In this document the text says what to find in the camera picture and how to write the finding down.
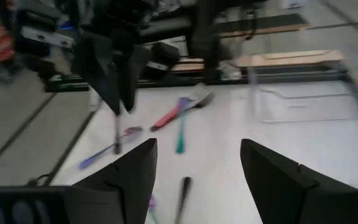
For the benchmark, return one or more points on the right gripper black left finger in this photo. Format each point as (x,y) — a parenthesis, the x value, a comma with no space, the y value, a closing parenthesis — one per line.
(129,186)

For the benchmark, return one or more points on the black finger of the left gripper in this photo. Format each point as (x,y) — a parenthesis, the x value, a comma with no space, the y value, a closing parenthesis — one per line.
(134,77)
(101,68)

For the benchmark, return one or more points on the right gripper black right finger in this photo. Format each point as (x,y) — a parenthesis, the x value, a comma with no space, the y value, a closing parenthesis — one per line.
(284,193)

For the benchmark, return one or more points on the purple iridescent utensil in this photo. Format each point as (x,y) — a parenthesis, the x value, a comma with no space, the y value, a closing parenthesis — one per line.
(151,205)

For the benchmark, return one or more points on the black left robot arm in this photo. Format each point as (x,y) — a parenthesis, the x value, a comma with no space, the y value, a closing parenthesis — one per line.
(207,37)

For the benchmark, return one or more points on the clear plastic bin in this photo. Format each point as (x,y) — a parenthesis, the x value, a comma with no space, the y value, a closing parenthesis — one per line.
(306,105)

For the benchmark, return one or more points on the wooden board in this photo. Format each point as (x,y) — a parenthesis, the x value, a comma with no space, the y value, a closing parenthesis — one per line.
(291,59)

